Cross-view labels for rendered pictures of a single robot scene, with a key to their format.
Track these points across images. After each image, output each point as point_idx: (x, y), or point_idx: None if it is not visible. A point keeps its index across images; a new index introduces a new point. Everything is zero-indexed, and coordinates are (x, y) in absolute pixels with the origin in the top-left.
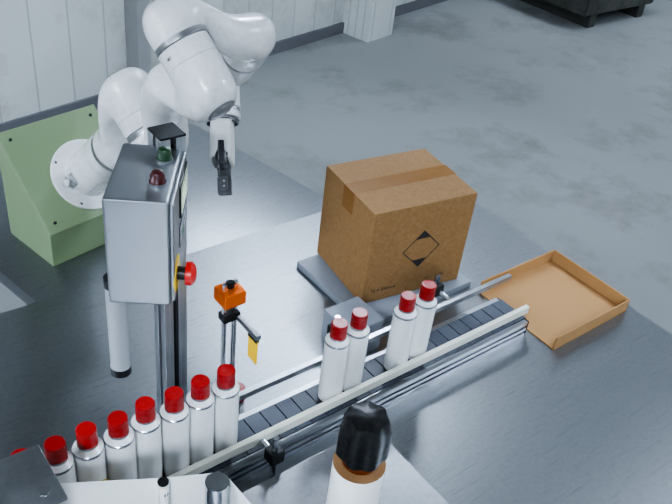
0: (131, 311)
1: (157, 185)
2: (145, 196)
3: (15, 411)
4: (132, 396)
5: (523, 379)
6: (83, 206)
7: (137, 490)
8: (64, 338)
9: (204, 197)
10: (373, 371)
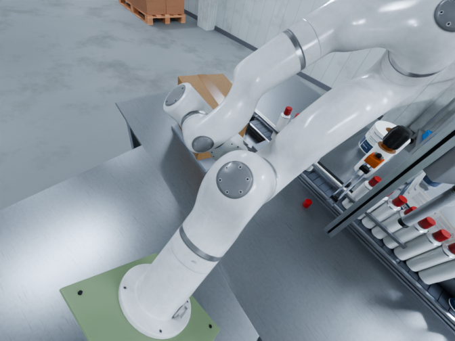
0: (257, 260)
1: None
2: None
3: (355, 318)
4: (321, 252)
5: (267, 118)
6: (189, 300)
7: (436, 216)
8: (291, 301)
9: (116, 219)
10: None
